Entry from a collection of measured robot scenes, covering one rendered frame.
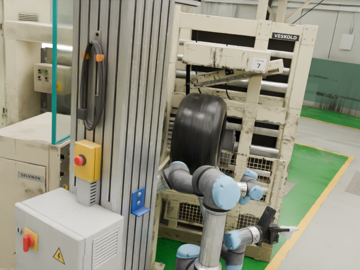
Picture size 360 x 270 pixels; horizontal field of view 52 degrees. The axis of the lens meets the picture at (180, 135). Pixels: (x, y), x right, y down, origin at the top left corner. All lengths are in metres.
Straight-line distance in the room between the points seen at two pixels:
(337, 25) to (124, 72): 10.53
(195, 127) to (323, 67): 9.42
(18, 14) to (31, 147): 3.73
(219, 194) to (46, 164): 0.95
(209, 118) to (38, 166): 1.02
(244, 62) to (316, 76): 9.01
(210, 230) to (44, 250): 0.61
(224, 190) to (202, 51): 1.44
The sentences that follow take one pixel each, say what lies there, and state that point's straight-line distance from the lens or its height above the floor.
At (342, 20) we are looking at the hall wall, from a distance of 11.54.
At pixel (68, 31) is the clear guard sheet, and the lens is 1.91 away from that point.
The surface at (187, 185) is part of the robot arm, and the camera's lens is 1.88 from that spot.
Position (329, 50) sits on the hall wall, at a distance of 11.56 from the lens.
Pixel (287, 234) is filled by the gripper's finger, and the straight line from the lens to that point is 1.80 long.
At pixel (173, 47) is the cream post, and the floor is 1.76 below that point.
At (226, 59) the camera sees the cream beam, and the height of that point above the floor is 1.70.
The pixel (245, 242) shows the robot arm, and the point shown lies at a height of 1.05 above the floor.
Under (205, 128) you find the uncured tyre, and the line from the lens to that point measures 2.26.
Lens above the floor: 1.90
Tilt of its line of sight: 17 degrees down
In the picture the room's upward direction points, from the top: 6 degrees clockwise
